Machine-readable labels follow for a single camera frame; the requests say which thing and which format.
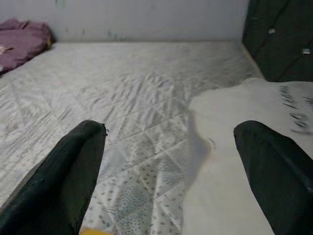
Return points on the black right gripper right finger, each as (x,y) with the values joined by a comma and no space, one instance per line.
(281,186)

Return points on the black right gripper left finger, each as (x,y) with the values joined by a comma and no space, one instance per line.
(53,186)

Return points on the colourful children's book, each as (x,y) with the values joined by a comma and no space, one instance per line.
(94,231)

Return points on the white lettered pillow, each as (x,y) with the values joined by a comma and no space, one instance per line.
(220,159)

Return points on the purple cartoon print quilt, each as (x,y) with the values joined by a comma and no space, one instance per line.
(22,41)

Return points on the white quilted mattress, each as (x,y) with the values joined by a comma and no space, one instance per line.
(134,85)

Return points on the dark tufted headboard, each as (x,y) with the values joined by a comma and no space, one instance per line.
(278,36)

